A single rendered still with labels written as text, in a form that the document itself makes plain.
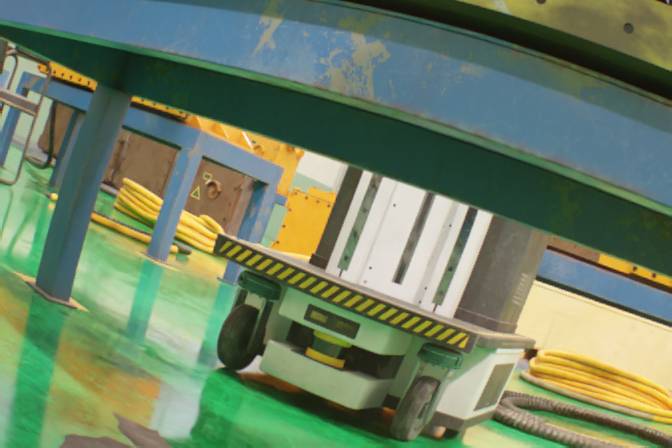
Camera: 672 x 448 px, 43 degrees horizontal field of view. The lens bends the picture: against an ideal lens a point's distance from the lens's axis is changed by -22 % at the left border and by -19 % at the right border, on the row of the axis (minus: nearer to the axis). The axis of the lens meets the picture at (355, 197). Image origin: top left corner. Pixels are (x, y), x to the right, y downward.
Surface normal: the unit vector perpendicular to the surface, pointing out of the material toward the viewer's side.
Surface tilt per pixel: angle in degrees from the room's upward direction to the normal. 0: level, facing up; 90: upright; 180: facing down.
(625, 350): 90
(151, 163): 90
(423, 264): 90
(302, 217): 90
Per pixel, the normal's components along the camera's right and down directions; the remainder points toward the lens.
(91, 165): 0.80, 0.29
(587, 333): -0.46, -0.22
